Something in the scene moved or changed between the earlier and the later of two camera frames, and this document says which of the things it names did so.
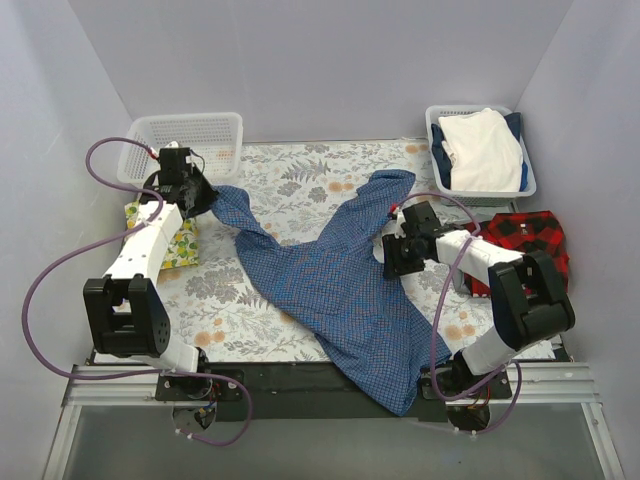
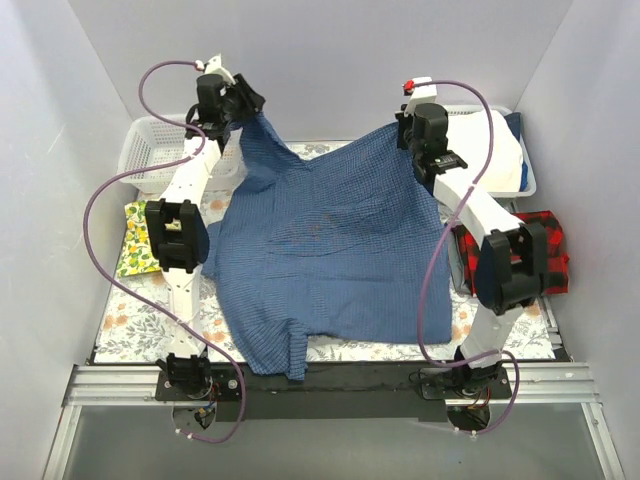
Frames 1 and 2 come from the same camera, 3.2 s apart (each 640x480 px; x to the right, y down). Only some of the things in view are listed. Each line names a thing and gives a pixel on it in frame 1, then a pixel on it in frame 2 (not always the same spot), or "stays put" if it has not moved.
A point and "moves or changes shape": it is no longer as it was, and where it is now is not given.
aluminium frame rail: x=138 y=390 stays put
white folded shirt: x=486 y=154 stays put
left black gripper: x=198 y=195 → x=249 y=98
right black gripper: x=395 y=257 → x=403 y=130
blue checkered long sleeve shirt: x=349 y=294 moves or changes shape
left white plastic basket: x=215 y=141 stays put
